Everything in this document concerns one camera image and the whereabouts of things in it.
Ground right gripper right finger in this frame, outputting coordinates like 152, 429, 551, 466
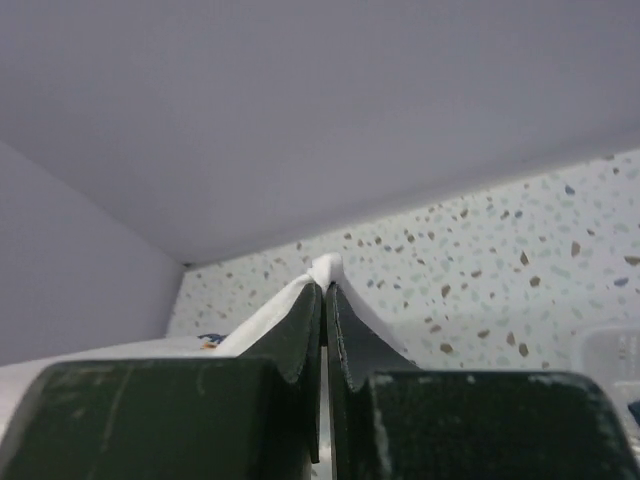
325, 285, 639, 479

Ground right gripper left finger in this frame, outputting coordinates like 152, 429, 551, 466
1, 283, 322, 479

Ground white printed tank top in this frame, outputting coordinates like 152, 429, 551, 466
1, 253, 412, 433

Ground white plastic laundry basket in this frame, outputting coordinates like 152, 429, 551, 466
578, 323, 639, 435

